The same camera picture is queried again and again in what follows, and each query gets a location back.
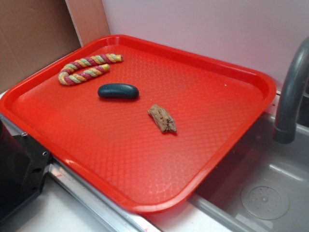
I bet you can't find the grey toy faucet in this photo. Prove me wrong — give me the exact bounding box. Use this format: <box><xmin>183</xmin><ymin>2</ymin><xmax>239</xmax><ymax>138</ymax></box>
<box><xmin>273</xmin><ymin>38</ymin><xmax>309</xmax><ymax>144</ymax></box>

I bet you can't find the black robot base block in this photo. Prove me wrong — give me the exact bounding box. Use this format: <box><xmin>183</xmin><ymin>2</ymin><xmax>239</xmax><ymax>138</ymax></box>
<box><xmin>0</xmin><ymin>122</ymin><xmax>51</xmax><ymax>224</ymax></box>

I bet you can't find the brown cardboard panel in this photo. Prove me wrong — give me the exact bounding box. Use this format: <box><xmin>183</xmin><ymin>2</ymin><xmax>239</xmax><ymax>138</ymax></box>
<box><xmin>0</xmin><ymin>0</ymin><xmax>80</xmax><ymax>92</ymax></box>

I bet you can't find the grey plastic sink basin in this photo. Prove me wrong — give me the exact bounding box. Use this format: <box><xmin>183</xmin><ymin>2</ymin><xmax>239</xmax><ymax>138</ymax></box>
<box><xmin>190</xmin><ymin>113</ymin><xmax>309</xmax><ymax>232</ymax></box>

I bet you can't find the dark teal oval object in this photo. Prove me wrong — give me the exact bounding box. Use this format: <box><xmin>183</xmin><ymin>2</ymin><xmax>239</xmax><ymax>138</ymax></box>
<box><xmin>98</xmin><ymin>83</ymin><xmax>140</xmax><ymax>99</ymax></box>

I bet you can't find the red plastic tray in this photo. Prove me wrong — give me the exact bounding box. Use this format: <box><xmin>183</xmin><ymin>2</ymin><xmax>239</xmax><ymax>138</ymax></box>
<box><xmin>0</xmin><ymin>35</ymin><xmax>276</xmax><ymax>214</ymax></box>

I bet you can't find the multicoloured twisted rope toy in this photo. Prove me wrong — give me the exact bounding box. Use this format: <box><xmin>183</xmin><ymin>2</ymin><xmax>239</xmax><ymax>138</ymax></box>
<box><xmin>58</xmin><ymin>54</ymin><xmax>124</xmax><ymax>86</ymax></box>

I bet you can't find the brown wood chip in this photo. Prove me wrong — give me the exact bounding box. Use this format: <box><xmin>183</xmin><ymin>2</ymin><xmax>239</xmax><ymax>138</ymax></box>
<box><xmin>147</xmin><ymin>104</ymin><xmax>177</xmax><ymax>133</ymax></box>

